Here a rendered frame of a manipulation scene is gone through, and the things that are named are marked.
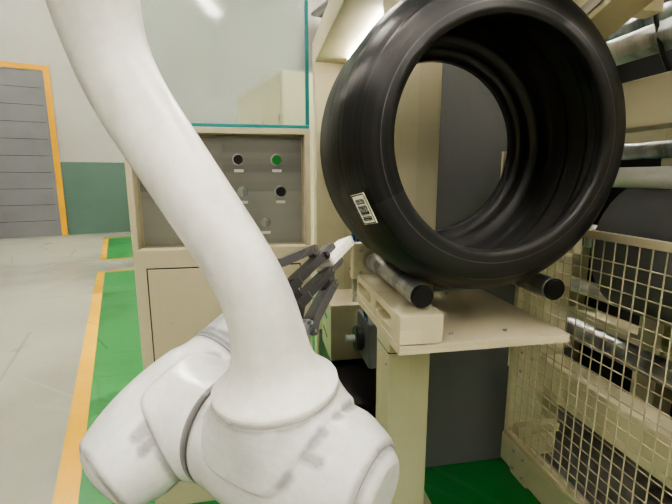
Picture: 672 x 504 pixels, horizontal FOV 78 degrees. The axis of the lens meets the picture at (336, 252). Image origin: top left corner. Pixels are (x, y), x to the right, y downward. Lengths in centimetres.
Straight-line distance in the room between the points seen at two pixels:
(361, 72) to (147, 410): 60
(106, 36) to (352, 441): 35
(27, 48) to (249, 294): 964
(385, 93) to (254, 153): 71
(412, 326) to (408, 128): 56
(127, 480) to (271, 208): 107
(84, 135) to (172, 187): 927
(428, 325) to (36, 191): 911
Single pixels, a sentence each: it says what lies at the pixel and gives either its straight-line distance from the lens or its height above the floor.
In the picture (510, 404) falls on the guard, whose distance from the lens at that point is 151.
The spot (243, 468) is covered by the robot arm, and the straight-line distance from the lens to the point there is 34.
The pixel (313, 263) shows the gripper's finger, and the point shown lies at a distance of 60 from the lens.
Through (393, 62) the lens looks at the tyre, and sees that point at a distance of 77.
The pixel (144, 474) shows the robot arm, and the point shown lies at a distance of 43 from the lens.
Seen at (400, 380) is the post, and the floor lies 53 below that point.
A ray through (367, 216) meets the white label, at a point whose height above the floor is 105.
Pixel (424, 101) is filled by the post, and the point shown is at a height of 132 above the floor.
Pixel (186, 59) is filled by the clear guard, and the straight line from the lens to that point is 142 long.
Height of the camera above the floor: 112
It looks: 10 degrees down
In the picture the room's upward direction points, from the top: straight up
